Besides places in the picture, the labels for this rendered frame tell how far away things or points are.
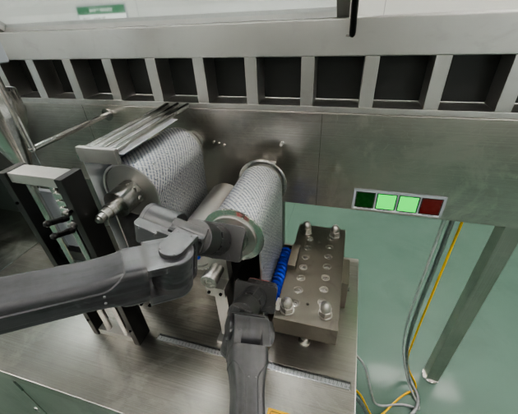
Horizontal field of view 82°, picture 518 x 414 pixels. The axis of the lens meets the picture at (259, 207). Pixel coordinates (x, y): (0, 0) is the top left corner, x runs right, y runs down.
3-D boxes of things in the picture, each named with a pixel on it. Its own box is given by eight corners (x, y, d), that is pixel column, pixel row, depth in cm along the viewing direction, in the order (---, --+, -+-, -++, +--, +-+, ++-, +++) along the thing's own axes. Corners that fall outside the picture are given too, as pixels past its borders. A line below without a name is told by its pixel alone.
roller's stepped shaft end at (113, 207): (94, 226, 63) (88, 213, 61) (112, 210, 68) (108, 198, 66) (106, 227, 62) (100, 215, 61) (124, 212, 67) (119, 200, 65)
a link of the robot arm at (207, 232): (201, 261, 44) (215, 225, 44) (161, 246, 45) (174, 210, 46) (216, 260, 50) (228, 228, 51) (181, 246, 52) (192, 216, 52)
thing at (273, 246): (261, 304, 81) (258, 254, 71) (280, 247, 100) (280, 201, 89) (263, 305, 81) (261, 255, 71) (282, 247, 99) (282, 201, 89)
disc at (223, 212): (205, 253, 75) (200, 204, 66) (206, 251, 75) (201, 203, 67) (262, 265, 72) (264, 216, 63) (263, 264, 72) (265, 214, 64)
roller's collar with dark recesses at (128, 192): (108, 214, 69) (99, 191, 66) (125, 201, 74) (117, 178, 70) (132, 218, 68) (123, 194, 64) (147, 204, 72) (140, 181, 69)
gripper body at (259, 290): (275, 311, 71) (268, 325, 64) (235, 302, 74) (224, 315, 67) (278, 285, 71) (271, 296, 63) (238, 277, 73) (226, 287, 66)
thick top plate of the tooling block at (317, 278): (274, 331, 79) (273, 317, 76) (299, 236, 111) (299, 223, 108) (335, 345, 75) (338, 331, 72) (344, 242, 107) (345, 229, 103)
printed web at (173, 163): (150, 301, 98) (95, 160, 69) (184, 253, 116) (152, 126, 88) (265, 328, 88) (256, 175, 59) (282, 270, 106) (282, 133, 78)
